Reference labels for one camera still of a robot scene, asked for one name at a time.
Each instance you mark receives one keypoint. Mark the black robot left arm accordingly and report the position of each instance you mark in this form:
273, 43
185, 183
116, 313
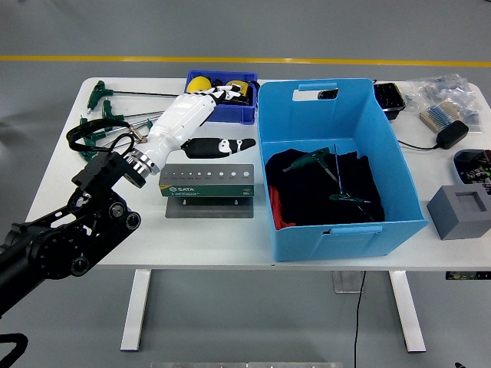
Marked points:
46, 249

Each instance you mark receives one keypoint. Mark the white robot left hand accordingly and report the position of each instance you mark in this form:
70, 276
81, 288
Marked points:
180, 119

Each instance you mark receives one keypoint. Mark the small dark spool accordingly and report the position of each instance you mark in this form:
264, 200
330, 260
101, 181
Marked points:
217, 82

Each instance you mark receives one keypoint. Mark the light blue storage box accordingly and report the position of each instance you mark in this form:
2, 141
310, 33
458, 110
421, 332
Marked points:
326, 122

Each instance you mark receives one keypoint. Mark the grey foam block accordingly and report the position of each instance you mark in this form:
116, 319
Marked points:
445, 214

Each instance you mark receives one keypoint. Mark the taped resistor strip bundle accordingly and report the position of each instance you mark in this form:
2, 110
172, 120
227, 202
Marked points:
437, 114

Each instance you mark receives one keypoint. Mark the yellow ball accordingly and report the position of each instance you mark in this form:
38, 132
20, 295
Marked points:
199, 83

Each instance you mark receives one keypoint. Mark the small blue parts bin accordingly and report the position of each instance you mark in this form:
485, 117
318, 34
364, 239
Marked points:
230, 115

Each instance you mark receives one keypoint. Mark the clear plastic bracket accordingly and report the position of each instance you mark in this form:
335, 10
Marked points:
345, 281

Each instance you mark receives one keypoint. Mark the black plastic tray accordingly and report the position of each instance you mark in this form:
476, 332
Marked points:
388, 97

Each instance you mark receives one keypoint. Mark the green metal hex key stand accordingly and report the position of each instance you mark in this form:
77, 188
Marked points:
207, 189

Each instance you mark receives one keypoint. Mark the dark electronic parts pile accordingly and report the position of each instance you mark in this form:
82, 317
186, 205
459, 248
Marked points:
477, 172

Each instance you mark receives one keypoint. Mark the small black glossy device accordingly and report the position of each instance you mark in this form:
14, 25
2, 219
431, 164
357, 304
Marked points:
328, 94

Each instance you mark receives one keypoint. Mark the clear bags of resistors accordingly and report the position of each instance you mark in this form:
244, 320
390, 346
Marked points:
449, 90

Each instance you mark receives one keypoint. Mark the red cloth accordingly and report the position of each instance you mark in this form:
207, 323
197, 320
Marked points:
273, 203

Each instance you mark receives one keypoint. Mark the black cloth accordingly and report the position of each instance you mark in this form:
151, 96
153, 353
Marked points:
307, 195

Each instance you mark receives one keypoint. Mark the white table leg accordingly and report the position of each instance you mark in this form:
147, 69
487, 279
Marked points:
406, 310
134, 310

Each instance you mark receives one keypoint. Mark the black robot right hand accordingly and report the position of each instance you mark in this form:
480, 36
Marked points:
460, 365

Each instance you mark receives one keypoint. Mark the yellow tape measure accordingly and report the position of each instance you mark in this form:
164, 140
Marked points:
234, 83

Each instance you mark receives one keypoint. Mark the table height control panel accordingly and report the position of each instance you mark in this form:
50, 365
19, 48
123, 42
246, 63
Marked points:
468, 275

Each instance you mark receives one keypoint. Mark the black power adapter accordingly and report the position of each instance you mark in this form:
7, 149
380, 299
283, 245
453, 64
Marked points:
452, 134

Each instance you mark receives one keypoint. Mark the blue-grey parts tray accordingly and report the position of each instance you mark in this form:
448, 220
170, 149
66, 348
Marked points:
459, 158

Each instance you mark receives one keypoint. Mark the dark brown parts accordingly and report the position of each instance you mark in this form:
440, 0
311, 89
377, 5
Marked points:
239, 101

